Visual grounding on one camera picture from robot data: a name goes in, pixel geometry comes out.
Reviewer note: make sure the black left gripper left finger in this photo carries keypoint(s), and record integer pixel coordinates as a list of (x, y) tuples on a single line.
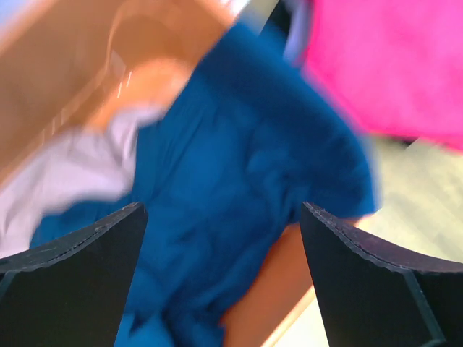
[(72, 290)]

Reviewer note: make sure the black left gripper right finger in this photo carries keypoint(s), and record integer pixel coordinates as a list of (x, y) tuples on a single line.
[(372, 292)]

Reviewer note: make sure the folded magenta t shirt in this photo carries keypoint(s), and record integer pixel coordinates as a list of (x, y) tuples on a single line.
[(395, 65)]

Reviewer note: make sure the orange plastic basket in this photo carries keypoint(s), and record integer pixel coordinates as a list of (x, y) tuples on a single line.
[(56, 65)]

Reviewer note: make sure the blue t shirt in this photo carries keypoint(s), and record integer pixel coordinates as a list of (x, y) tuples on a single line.
[(221, 176)]

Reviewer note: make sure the dusty pink t shirt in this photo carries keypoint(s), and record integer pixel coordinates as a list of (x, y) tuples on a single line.
[(79, 165)]

